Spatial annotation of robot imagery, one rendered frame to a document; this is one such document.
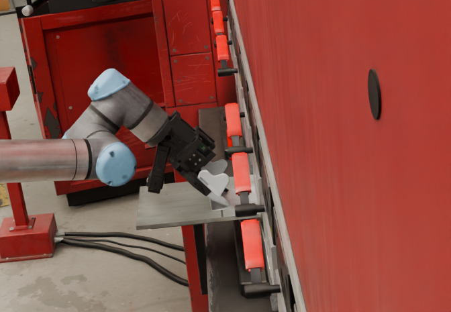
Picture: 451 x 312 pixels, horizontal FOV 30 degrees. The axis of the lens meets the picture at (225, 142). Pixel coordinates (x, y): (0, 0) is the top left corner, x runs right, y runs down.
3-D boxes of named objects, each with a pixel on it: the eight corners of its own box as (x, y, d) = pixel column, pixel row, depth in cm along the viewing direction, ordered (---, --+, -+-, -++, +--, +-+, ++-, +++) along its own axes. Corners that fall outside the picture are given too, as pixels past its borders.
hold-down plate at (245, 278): (232, 222, 192) (231, 211, 191) (256, 219, 192) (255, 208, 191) (241, 296, 164) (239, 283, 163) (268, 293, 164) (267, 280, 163)
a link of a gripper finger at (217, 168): (243, 176, 177) (213, 154, 172) (223, 194, 178) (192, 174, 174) (239, 168, 179) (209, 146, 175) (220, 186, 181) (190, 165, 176)
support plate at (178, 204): (140, 190, 185) (139, 186, 185) (259, 178, 186) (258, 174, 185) (136, 230, 169) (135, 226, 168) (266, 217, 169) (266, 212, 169)
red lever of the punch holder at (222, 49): (213, 33, 175) (217, 74, 170) (233, 31, 175) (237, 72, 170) (213, 39, 176) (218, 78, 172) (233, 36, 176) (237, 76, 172)
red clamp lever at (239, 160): (228, 151, 120) (235, 215, 115) (257, 148, 120) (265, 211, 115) (228, 156, 121) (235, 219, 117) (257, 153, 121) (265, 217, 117)
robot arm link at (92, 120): (65, 160, 156) (104, 115, 157) (48, 141, 166) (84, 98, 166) (95, 182, 161) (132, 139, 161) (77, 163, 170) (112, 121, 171)
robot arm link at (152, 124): (127, 135, 165) (129, 120, 172) (145, 150, 166) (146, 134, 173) (153, 109, 163) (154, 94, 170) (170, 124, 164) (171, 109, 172)
